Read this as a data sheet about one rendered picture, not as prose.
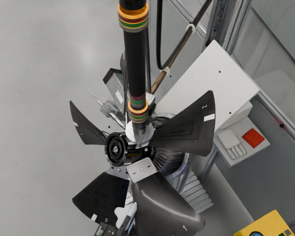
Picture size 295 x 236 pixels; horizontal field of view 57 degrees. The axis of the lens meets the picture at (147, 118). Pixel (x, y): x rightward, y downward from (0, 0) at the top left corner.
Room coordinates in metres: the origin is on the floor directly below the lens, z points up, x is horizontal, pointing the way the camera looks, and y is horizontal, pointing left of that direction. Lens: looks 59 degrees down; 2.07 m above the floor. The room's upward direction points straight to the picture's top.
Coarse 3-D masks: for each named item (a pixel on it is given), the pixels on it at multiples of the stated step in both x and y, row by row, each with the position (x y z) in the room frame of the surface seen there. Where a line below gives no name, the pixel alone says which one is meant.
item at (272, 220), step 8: (264, 216) 0.20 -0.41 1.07; (272, 216) 0.20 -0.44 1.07; (280, 216) 0.20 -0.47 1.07; (256, 224) 0.17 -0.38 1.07; (264, 224) 0.17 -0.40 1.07; (272, 224) 0.17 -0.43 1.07; (280, 224) 0.17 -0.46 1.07; (240, 232) 0.15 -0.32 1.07; (248, 232) 0.15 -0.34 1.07; (256, 232) 0.15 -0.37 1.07; (264, 232) 0.15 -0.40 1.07; (272, 232) 0.15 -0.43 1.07; (280, 232) 0.15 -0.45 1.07
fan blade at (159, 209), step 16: (160, 176) 0.30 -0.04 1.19; (144, 192) 0.25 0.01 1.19; (160, 192) 0.25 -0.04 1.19; (176, 192) 0.25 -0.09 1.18; (144, 208) 0.20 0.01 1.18; (160, 208) 0.20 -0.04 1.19; (176, 208) 0.20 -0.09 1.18; (192, 208) 0.20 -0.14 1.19; (144, 224) 0.15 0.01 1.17; (160, 224) 0.15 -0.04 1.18; (176, 224) 0.15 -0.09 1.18; (192, 224) 0.15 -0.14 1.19
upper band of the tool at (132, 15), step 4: (144, 8) 0.34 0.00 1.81; (120, 12) 0.31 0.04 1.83; (124, 12) 0.34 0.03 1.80; (128, 12) 0.34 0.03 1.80; (132, 12) 0.35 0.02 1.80; (136, 12) 0.35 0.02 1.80; (140, 12) 0.34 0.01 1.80; (144, 12) 0.31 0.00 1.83; (124, 16) 0.31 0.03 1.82; (128, 16) 0.30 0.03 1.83; (132, 16) 0.30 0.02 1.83; (136, 16) 0.30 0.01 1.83; (140, 16) 0.31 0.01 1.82; (144, 20) 0.31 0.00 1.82; (144, 24) 0.31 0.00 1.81; (132, 28) 0.30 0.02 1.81
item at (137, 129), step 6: (120, 0) 0.32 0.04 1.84; (126, 0) 0.31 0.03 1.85; (132, 0) 0.31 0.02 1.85; (138, 0) 0.31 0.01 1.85; (144, 0) 0.32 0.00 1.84; (126, 6) 0.31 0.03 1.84; (132, 6) 0.31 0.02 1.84; (138, 6) 0.31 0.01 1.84; (132, 126) 0.32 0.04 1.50; (138, 126) 0.31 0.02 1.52; (144, 126) 0.31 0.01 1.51; (138, 132) 0.31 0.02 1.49; (144, 132) 0.32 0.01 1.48
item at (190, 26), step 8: (160, 0) 0.40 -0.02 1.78; (208, 0) 0.70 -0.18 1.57; (160, 8) 0.40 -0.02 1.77; (160, 16) 0.40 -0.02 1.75; (160, 24) 0.40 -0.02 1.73; (192, 24) 0.59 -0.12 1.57; (160, 32) 0.40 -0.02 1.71; (192, 32) 0.59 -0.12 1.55; (160, 40) 0.40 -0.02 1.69; (160, 48) 0.40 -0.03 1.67; (176, 48) 0.51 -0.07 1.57; (160, 56) 0.41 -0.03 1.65; (160, 64) 0.41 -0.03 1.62; (168, 64) 0.45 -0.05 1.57; (168, 72) 0.44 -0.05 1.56
